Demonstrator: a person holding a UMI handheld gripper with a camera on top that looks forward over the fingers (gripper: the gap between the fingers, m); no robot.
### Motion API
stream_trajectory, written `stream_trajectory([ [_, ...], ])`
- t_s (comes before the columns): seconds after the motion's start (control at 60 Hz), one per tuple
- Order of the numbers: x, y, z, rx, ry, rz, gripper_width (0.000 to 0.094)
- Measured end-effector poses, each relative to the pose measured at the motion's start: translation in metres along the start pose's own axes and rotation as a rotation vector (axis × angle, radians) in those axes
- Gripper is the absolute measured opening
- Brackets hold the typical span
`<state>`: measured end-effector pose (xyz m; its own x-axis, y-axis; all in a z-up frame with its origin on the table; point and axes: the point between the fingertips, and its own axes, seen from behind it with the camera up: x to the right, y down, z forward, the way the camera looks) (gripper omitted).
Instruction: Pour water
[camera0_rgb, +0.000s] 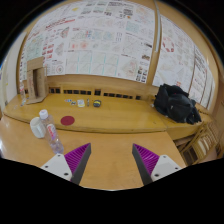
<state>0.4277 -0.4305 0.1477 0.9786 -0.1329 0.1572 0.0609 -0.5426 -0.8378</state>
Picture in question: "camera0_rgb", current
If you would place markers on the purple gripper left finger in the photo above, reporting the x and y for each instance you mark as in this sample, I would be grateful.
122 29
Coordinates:
70 166

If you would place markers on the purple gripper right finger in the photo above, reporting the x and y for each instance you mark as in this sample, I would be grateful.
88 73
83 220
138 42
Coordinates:
151 166

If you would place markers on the clear plastic water bottle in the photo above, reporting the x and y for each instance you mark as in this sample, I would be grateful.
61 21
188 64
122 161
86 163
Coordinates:
51 132

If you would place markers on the red round coaster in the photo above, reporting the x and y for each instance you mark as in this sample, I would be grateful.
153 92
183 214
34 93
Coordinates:
67 120

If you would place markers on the white cup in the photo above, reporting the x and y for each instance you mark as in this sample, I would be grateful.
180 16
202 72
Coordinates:
37 127

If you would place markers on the wooden chair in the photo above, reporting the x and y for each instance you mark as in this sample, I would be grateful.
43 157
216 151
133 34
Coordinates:
203 146

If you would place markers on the small white box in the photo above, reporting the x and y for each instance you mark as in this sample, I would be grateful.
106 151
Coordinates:
81 103

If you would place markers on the small blue white items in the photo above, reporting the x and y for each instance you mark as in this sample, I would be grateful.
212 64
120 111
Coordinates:
70 101

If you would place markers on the black backpack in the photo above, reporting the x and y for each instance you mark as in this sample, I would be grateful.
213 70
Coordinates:
173 102

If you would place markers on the cardboard architectural model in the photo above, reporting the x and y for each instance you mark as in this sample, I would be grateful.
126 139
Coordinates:
36 80

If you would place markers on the clear bottle far left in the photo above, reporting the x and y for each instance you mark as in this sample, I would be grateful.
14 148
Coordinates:
22 92

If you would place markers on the large poster board right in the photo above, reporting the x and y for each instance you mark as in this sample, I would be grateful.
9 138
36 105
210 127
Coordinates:
181 63

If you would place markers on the large poster board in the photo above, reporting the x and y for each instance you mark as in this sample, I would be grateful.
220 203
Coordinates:
181 63
112 38

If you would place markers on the large poster board left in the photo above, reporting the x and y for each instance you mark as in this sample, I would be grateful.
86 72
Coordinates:
112 38

